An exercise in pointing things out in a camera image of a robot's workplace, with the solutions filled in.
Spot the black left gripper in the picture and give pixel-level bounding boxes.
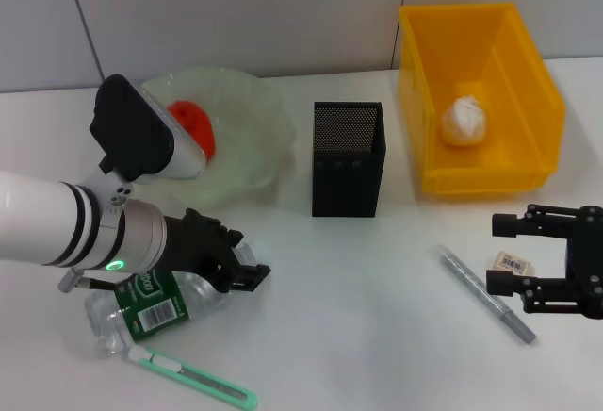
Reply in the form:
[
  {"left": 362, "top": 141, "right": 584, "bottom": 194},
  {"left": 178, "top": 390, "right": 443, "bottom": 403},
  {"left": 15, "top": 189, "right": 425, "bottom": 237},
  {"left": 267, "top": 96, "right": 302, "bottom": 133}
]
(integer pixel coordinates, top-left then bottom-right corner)
[{"left": 162, "top": 206, "right": 273, "bottom": 295}]

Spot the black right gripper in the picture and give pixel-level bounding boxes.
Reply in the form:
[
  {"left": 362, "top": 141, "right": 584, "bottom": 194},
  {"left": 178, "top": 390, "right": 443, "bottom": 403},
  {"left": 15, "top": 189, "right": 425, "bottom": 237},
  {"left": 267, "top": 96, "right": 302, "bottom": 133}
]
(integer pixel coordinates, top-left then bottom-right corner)
[{"left": 484, "top": 202, "right": 603, "bottom": 321}]

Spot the clear bottle green label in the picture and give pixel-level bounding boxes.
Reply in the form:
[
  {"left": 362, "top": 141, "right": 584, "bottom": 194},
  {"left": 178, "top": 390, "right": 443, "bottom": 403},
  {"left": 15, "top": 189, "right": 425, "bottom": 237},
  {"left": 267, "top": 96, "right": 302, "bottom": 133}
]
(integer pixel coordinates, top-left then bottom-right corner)
[{"left": 83, "top": 239, "right": 261, "bottom": 360}]

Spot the mint green utility knife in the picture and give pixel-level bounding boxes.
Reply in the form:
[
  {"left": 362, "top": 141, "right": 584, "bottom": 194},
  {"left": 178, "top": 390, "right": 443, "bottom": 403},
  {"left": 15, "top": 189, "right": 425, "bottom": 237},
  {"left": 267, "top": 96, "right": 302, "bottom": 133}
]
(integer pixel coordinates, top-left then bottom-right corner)
[{"left": 122, "top": 344, "right": 259, "bottom": 410}]

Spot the red-orange toy orange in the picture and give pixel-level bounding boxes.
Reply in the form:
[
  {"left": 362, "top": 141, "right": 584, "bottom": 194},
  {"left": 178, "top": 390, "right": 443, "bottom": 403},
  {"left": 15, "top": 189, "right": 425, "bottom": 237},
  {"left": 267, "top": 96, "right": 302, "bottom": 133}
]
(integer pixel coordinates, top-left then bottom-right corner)
[{"left": 165, "top": 101, "right": 217, "bottom": 160}]

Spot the white paper ball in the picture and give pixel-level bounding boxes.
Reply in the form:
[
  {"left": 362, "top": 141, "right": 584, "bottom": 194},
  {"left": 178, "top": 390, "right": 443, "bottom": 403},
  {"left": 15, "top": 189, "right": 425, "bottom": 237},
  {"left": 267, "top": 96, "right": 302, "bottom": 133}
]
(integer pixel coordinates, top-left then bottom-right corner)
[{"left": 440, "top": 92, "right": 489, "bottom": 148}]

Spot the beige eraser with barcode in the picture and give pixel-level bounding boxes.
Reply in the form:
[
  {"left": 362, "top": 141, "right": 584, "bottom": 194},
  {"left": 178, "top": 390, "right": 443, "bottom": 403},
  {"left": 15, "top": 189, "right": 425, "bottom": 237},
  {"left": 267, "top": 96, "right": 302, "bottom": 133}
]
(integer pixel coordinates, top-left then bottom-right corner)
[{"left": 487, "top": 250, "right": 536, "bottom": 278}]

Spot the grey marker pen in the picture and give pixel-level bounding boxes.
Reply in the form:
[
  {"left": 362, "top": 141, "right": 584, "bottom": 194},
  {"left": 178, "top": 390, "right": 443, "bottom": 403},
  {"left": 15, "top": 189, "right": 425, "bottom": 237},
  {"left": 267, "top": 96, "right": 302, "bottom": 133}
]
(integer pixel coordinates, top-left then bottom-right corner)
[{"left": 435, "top": 243, "right": 538, "bottom": 346}]

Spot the translucent green fruit plate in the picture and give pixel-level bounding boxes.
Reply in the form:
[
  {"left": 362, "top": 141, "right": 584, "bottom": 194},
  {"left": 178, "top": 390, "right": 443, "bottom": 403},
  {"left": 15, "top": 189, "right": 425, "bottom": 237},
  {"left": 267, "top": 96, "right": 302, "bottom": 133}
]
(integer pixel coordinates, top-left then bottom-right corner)
[{"left": 136, "top": 66, "right": 297, "bottom": 209}]

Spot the black mesh pen holder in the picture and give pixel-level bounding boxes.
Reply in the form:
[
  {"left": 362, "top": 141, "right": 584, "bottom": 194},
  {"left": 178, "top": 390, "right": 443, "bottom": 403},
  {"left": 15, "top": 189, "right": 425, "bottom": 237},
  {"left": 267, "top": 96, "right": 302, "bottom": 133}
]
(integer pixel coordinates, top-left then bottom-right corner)
[{"left": 311, "top": 100, "right": 387, "bottom": 218}]

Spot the yellow plastic bin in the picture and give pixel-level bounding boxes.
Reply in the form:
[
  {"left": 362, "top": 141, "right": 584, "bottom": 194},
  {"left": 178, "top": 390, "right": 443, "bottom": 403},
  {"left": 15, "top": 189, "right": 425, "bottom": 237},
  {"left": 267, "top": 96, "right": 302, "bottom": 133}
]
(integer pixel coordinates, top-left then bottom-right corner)
[{"left": 399, "top": 2, "right": 567, "bottom": 198}]

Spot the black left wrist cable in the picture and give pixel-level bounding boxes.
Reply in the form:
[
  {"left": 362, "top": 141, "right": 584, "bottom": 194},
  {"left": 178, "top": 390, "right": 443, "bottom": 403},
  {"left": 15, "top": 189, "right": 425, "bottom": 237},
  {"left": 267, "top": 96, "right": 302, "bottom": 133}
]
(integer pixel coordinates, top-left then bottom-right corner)
[{"left": 57, "top": 269, "right": 119, "bottom": 295}]

